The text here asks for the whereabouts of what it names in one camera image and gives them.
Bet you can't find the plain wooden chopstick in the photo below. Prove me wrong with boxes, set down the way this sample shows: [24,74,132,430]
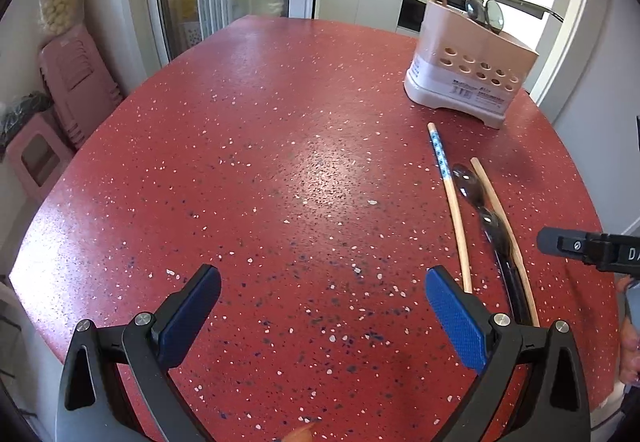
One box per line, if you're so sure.
[470,156,542,329]

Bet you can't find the blue patterned wooden chopstick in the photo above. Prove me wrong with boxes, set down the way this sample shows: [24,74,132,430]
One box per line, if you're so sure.
[427,123,473,294]

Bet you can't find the dark spoon large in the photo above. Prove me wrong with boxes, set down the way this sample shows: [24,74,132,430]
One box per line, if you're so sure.
[484,0,504,34]

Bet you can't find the right hand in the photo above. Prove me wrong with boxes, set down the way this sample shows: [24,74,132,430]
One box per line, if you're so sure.
[614,273,640,388]

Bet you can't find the left hand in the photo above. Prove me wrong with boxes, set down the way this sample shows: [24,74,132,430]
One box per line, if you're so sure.
[281,422,316,442]

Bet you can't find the pink plastic stool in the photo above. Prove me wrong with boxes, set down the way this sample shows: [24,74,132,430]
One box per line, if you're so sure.
[6,110,74,204]

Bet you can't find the beige plastic utensil holder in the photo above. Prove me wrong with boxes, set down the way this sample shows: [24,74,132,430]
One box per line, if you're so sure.
[404,1,538,129]

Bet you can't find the black plastic bag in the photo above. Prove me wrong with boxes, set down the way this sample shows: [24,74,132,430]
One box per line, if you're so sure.
[0,91,53,155]

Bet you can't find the pink stacked stools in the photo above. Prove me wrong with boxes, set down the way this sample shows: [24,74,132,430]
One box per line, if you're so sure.
[39,24,122,150]

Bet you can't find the black built-in oven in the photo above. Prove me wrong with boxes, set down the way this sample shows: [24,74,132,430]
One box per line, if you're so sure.
[395,0,476,36]

